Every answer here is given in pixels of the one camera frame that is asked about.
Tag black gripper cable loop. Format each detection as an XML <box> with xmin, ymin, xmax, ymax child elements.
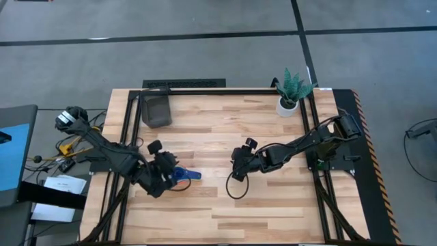
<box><xmin>169</xmin><ymin>177</ymin><xmax>193</xmax><ymax>193</ymax></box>
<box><xmin>225</xmin><ymin>170</ymin><xmax>251</xmax><ymax>200</ymax></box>

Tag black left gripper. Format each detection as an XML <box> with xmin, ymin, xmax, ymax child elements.
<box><xmin>136</xmin><ymin>150</ymin><xmax>180</xmax><ymax>199</ymax></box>

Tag black perforated strip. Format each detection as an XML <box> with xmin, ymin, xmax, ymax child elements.
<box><xmin>142</xmin><ymin>78</ymin><xmax>227</xmax><ymax>89</ymax></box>

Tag grey basket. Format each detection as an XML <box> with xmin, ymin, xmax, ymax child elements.
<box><xmin>140</xmin><ymin>92</ymin><xmax>173</xmax><ymax>129</ymax></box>

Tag yellow plug connector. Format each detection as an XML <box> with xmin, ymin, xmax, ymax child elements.
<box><xmin>58</xmin><ymin>142</ymin><xmax>75</xmax><ymax>157</ymax></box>

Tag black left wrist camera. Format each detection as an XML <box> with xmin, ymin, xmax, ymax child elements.
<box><xmin>147</xmin><ymin>139</ymin><xmax>164</xmax><ymax>156</ymax></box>

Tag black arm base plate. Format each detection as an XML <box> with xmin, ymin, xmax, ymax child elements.
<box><xmin>305</xmin><ymin>143</ymin><xmax>361</xmax><ymax>172</ymax></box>
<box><xmin>89</xmin><ymin>150</ymin><xmax>138</xmax><ymax>174</ymax></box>

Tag white plant pot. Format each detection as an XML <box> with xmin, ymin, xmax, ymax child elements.
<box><xmin>275</xmin><ymin>96</ymin><xmax>300</xmax><ymax>118</ymax></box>

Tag green leafy plant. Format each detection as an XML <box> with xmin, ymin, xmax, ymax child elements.
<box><xmin>274</xmin><ymin>67</ymin><xmax>319</xmax><ymax>107</ymax></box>

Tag white paper sheet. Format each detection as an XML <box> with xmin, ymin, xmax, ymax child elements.
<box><xmin>43</xmin><ymin>174</ymin><xmax>88</xmax><ymax>195</ymax></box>
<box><xmin>30</xmin><ymin>203</ymin><xmax>76</xmax><ymax>223</ymax></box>

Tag blue panel grey frame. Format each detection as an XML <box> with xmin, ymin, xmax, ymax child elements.
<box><xmin>0</xmin><ymin>104</ymin><xmax>39</xmax><ymax>208</ymax></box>

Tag black hazard striped mat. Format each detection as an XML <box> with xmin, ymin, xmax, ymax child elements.
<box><xmin>333</xmin><ymin>89</ymin><xmax>403</xmax><ymax>245</ymax></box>

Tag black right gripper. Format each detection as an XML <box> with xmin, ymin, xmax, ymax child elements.
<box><xmin>231</xmin><ymin>145</ymin><xmax>264</xmax><ymax>182</ymax></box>

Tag black floor cable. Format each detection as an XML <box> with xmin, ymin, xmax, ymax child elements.
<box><xmin>403</xmin><ymin>129</ymin><xmax>437</xmax><ymax>184</ymax></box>

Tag small dark blue measuring cup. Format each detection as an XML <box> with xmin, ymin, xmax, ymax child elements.
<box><xmin>172</xmin><ymin>165</ymin><xmax>203</xmax><ymax>182</ymax></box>

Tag black power adapter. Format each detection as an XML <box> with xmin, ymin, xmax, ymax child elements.
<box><xmin>57</xmin><ymin>158</ymin><xmax>76</xmax><ymax>174</ymax></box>

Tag black table frame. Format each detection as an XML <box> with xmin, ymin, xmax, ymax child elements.
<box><xmin>80</xmin><ymin>87</ymin><xmax>368</xmax><ymax>245</ymax></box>

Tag black shelf board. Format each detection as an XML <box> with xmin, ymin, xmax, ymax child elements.
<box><xmin>18</xmin><ymin>180</ymin><xmax>87</xmax><ymax>210</ymax></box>

